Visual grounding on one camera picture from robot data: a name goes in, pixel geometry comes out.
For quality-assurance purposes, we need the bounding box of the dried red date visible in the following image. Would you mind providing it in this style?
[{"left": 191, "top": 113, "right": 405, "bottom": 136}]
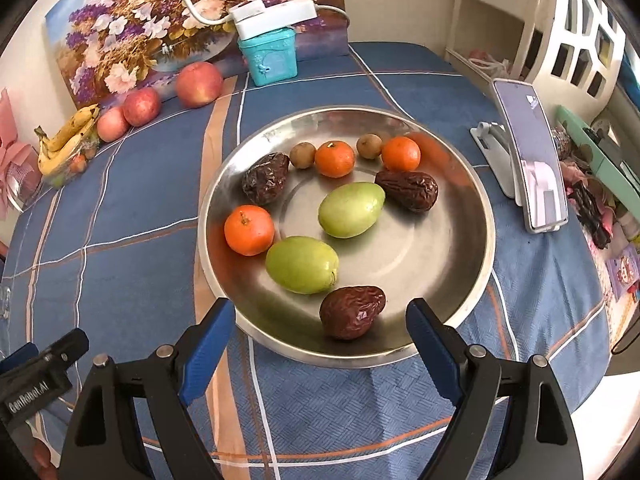
[
  {"left": 374, "top": 170, "right": 439, "bottom": 214},
  {"left": 319, "top": 286, "right": 386, "bottom": 340},
  {"left": 241, "top": 152, "right": 290, "bottom": 206}
]

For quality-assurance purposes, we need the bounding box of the orange mandarin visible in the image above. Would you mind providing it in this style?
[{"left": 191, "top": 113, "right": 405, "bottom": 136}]
[
  {"left": 224, "top": 205, "right": 274, "bottom": 257},
  {"left": 381, "top": 136, "right": 421, "bottom": 171},
  {"left": 314, "top": 140, "right": 355, "bottom": 179}
]

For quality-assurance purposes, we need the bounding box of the green jujube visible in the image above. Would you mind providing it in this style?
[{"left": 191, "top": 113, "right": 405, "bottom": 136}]
[
  {"left": 265, "top": 236, "right": 340, "bottom": 295},
  {"left": 318, "top": 182, "right": 386, "bottom": 240}
]

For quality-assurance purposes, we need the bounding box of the round brown longan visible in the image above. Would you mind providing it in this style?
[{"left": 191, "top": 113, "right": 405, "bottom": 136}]
[
  {"left": 288, "top": 142, "right": 316, "bottom": 170},
  {"left": 356, "top": 133, "right": 383, "bottom": 160}
]

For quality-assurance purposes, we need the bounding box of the person left hand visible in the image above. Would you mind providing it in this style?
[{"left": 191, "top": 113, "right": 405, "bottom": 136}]
[{"left": 34, "top": 439, "right": 58, "bottom": 480}]

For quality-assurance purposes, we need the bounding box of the blue plaid tablecloth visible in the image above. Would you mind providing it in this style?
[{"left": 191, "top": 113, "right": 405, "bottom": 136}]
[{"left": 1, "top": 42, "right": 610, "bottom": 479}]

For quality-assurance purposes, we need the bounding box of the pink gift wrap bouquet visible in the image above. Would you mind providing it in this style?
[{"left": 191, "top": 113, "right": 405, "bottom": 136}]
[{"left": 1, "top": 89, "right": 41, "bottom": 220}]

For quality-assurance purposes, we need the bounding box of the clear fruit bag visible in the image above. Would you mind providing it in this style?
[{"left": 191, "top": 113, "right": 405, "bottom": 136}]
[{"left": 38, "top": 133, "right": 101, "bottom": 188}]

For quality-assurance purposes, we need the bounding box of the yellow banana bunch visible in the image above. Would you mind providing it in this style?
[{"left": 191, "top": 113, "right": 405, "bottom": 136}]
[{"left": 34, "top": 104, "right": 100, "bottom": 177}]

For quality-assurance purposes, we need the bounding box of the smartphone on stand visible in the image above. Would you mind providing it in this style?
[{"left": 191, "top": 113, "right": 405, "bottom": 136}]
[{"left": 490, "top": 78, "right": 568, "bottom": 234}]

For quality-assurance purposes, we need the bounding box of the red apple left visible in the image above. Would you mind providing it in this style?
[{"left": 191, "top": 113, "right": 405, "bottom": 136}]
[{"left": 96, "top": 106, "right": 130, "bottom": 143}]

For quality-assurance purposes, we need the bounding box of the red apple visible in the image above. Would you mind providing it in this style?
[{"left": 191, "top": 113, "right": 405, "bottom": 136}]
[
  {"left": 122, "top": 88, "right": 162, "bottom": 127},
  {"left": 175, "top": 62, "right": 224, "bottom": 108},
  {"left": 96, "top": 106, "right": 130, "bottom": 143}
]

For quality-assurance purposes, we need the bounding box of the red apple middle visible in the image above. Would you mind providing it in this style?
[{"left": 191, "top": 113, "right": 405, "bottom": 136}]
[{"left": 122, "top": 88, "right": 162, "bottom": 127}]

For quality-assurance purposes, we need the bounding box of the round steel plate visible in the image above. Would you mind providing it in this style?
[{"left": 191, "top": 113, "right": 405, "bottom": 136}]
[{"left": 198, "top": 105, "right": 496, "bottom": 368}]

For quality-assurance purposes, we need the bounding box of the white phone stand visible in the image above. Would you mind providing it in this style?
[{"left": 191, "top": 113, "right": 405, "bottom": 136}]
[{"left": 470, "top": 122, "right": 522, "bottom": 207}]

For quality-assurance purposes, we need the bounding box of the red apple right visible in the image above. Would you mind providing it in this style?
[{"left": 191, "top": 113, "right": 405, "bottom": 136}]
[{"left": 175, "top": 62, "right": 224, "bottom": 108}]

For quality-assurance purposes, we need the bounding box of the flower painting canvas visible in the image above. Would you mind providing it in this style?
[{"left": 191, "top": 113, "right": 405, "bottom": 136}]
[{"left": 46, "top": 0, "right": 348, "bottom": 107}]

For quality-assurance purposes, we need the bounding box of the teal plastic box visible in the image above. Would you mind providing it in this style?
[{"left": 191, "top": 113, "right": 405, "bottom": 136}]
[{"left": 238, "top": 27, "right": 297, "bottom": 87}]

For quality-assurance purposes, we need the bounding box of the white power strip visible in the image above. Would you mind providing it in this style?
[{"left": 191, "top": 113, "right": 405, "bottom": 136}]
[{"left": 229, "top": 0, "right": 317, "bottom": 40}]

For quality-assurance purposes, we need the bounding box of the white shelf unit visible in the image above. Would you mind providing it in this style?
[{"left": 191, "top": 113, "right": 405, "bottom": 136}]
[{"left": 445, "top": 0, "right": 627, "bottom": 122}]

